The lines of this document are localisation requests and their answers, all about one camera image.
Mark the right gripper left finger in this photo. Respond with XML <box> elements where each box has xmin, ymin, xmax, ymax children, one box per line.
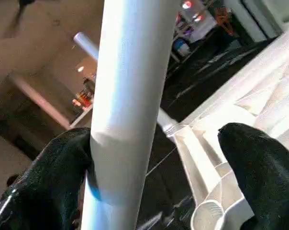
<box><xmin>0</xmin><ymin>127</ymin><xmax>95</xmax><ymax>230</ymax></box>

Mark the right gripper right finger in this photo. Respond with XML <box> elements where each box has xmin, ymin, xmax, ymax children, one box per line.
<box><xmin>216</xmin><ymin>122</ymin><xmax>289</xmax><ymax>230</ymax></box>

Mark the white plastic table top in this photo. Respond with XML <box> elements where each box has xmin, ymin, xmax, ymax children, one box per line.
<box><xmin>172</xmin><ymin>19</ymin><xmax>289</xmax><ymax>230</ymax></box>

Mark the white plastic table leg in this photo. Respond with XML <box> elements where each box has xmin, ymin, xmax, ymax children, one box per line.
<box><xmin>80</xmin><ymin>0</ymin><xmax>182</xmax><ymax>230</ymax></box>
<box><xmin>73</xmin><ymin>31</ymin><xmax>178</xmax><ymax>137</ymax></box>

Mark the black plastic mat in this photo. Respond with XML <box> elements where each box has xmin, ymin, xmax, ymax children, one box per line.
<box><xmin>135</xmin><ymin>31</ymin><xmax>279</xmax><ymax>230</ymax></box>

